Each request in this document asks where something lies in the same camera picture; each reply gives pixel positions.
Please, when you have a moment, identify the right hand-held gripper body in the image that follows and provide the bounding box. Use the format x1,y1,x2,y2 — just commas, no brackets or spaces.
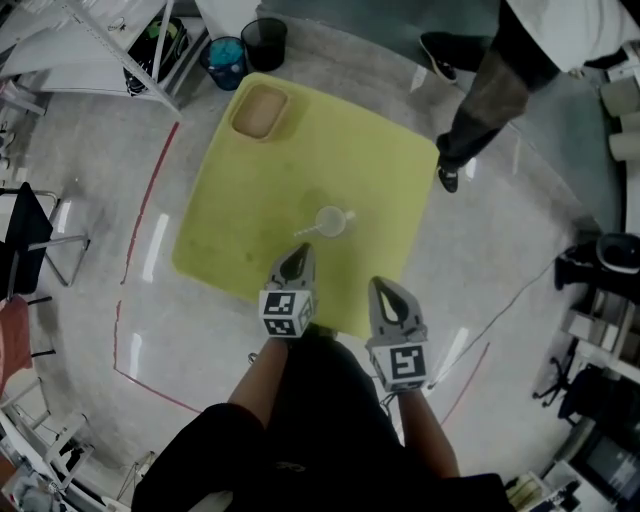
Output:
364,319,431,395

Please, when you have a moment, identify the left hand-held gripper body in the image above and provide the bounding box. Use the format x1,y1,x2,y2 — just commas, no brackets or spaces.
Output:
258,277,320,340

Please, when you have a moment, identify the white cup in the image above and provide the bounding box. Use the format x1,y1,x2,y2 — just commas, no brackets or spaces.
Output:
313,204,358,240

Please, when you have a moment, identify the person's right forearm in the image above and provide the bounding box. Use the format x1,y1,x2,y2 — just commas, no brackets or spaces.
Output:
397,389,462,479

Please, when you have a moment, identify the person's left forearm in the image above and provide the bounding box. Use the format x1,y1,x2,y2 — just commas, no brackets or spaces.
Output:
227,335,292,431

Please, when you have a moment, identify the yellow-green cloth covered table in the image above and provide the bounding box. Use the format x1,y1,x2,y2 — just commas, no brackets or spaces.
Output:
171,72,442,341

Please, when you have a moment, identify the person's black clothing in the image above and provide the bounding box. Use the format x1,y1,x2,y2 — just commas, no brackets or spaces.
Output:
130,324,517,512

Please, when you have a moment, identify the brown plastic tray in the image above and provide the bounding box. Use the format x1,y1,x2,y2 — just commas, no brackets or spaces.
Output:
228,83,291,141

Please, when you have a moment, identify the grey storage shelf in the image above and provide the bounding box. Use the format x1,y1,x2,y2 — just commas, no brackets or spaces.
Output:
559,287,640,362

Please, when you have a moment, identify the black swivel chair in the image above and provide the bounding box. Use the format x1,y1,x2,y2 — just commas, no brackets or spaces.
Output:
553,232,640,292
532,344,640,427

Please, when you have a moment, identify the blue waste bin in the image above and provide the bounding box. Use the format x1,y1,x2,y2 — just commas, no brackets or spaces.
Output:
199,36,249,92

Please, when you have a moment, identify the black mesh waste bin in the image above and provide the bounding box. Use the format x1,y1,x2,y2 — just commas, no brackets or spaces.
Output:
240,17,289,73

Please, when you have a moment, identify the black and green backpack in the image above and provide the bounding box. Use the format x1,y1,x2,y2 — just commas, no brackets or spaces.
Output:
123,18,191,97

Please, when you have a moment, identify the black mesh chair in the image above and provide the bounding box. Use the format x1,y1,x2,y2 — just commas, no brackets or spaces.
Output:
0,182,93,301

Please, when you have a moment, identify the white plastic stool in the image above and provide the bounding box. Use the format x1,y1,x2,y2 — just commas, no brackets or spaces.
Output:
0,379,94,492

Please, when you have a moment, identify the white metal shelving rack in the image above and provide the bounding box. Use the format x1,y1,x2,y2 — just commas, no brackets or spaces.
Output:
0,0,209,114

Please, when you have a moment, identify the long black cable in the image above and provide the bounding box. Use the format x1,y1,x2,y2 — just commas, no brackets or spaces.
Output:
427,259,557,389

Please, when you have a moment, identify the black metal chair frame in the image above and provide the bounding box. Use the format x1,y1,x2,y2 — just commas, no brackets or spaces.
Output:
22,295,58,359

